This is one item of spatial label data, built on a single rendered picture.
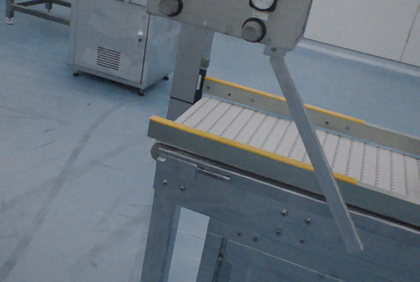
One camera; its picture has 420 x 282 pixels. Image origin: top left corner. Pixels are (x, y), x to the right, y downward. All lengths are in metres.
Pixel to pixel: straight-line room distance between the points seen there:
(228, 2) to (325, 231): 0.38
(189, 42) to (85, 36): 2.50
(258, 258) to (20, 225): 1.37
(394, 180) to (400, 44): 4.99
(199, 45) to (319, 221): 0.46
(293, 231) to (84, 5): 2.85
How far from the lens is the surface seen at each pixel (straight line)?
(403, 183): 0.90
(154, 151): 0.84
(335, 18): 5.82
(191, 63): 1.07
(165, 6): 0.69
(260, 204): 0.81
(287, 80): 0.71
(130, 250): 2.03
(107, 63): 3.48
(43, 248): 2.02
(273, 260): 0.92
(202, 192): 0.83
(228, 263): 0.95
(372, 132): 1.02
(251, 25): 0.65
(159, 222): 1.26
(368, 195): 0.77
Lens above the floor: 1.28
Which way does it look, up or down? 23 degrees down
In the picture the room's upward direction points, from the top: 11 degrees clockwise
